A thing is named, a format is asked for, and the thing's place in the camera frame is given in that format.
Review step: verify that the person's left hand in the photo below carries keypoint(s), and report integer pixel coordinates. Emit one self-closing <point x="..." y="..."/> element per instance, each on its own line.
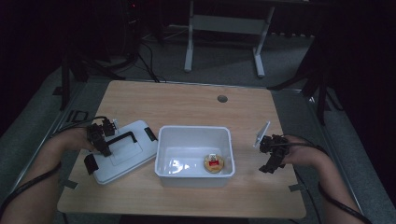
<point x="81" y="140"/>

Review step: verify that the metal floor rail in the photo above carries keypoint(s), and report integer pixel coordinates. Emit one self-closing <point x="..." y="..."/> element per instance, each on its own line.
<point x="46" y="130"/>
<point x="342" y="180"/>

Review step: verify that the white plastic storage box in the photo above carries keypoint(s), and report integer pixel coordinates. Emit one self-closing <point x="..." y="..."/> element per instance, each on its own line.
<point x="194" y="146"/>

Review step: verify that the grey tape strip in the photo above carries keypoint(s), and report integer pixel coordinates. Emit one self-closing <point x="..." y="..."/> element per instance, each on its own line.
<point x="296" y="187"/>
<point x="70" y="184"/>

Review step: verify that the black stand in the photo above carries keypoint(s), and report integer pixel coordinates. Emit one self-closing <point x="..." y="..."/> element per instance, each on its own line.
<point x="320" y="87"/>
<point x="73" y="71"/>

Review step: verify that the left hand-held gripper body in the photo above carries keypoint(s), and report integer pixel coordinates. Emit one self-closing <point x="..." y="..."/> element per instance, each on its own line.
<point x="98" y="132"/>

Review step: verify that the person's right hand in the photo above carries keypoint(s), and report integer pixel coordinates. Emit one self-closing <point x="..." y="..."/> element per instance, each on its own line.
<point x="299" y="154"/>

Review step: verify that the black square floor frame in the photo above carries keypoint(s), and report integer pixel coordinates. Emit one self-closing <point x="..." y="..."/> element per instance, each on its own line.
<point x="77" y="116"/>

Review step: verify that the round yellow snack red label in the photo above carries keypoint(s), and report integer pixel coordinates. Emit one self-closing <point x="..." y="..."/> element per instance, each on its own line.
<point x="214" y="163"/>

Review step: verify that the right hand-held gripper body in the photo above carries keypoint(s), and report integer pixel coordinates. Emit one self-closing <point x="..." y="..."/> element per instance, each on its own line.
<point x="275" y="144"/>

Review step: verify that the white metal desk frame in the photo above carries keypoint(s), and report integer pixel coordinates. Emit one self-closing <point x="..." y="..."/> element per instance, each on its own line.
<point x="229" y="25"/>

